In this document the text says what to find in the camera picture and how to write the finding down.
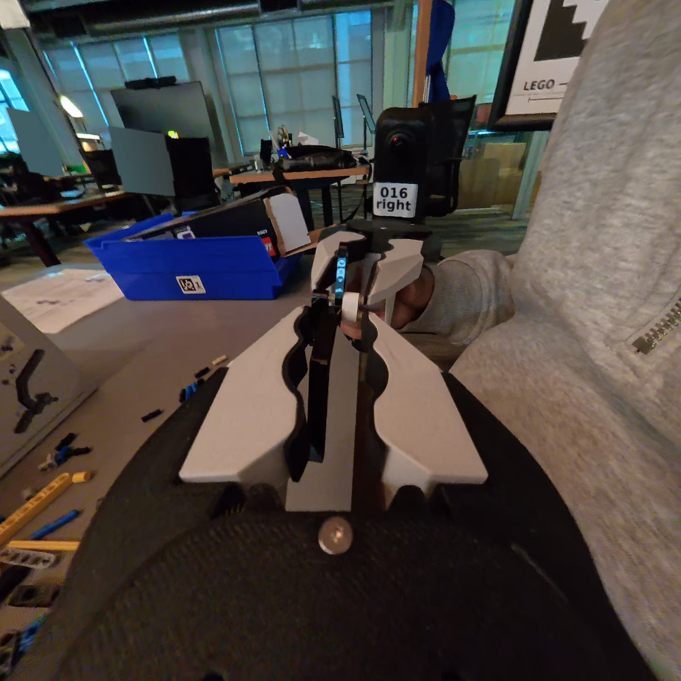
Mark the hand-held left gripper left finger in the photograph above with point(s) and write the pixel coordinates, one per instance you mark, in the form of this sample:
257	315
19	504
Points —
244	415

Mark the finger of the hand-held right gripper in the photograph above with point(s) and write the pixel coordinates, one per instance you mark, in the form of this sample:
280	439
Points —
404	268
324	255

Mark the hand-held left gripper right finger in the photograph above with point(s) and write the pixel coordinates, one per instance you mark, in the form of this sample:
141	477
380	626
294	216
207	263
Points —
425	420

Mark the white lego bushing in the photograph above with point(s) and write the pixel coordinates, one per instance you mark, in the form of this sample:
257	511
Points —
351	307

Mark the person's right forearm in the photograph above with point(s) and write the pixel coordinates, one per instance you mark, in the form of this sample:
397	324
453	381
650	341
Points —
468	298

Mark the pile of small lego pieces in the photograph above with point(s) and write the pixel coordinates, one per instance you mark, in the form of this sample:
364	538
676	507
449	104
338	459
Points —
201	372

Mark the black lego pin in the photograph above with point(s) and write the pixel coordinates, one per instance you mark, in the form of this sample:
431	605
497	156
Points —
151	415

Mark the black cardboard lego box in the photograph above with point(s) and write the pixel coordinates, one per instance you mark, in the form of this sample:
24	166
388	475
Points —
234	221

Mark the blue and black lego assembly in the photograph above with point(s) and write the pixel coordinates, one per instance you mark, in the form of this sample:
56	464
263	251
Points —
64	453

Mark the lego instruction booklet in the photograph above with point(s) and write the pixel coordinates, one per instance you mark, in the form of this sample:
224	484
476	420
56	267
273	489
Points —
58	367

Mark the blue lego axle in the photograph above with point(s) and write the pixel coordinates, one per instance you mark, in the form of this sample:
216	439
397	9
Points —
56	524

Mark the long yellow lego beam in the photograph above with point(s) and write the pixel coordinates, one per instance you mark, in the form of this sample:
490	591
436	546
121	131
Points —
37	505

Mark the thin yellow lego beam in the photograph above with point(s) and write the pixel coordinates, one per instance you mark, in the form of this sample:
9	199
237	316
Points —
42	545

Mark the heap of mixed lego beams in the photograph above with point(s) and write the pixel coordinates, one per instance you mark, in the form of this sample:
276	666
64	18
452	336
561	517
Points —
26	596

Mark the person's right hand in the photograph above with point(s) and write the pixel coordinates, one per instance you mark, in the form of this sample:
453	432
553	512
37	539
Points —
417	298

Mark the black bag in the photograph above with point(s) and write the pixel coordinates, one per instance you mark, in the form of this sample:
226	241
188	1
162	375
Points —
319	158

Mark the cluttered wooden desk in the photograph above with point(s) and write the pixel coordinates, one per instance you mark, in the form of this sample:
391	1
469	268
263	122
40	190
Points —
319	174

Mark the brown cardboard box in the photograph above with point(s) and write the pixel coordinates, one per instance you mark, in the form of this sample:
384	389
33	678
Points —
492	175

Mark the blue plastic bin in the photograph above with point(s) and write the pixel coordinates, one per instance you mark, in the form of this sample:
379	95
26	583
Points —
213	266

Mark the cup with scissors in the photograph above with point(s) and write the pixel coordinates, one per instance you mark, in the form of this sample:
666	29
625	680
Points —
283	138

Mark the blue flag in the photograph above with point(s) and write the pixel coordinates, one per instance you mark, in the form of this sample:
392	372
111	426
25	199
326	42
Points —
441	48

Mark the framed white sign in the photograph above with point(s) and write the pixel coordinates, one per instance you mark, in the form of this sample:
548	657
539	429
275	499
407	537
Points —
537	90

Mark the black computer monitor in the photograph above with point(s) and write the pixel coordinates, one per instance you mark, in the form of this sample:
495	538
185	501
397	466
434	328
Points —
189	170

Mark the person in grey hoodie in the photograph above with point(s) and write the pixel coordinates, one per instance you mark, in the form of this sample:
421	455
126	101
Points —
585	266

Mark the grey partition panel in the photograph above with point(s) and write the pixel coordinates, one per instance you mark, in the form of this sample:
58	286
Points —
141	162

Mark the printed paper sheet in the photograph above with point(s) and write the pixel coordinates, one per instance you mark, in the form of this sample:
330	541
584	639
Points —
58	303

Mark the wooden office desk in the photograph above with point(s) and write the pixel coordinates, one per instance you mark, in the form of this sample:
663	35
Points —
53	205

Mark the wooden post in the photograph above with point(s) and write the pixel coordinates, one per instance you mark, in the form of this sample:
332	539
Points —
422	53

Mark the large wall screen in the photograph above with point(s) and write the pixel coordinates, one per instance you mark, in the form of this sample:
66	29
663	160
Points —
159	106

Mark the black camera bar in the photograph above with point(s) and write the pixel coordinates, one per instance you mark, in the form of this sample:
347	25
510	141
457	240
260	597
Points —
150	82

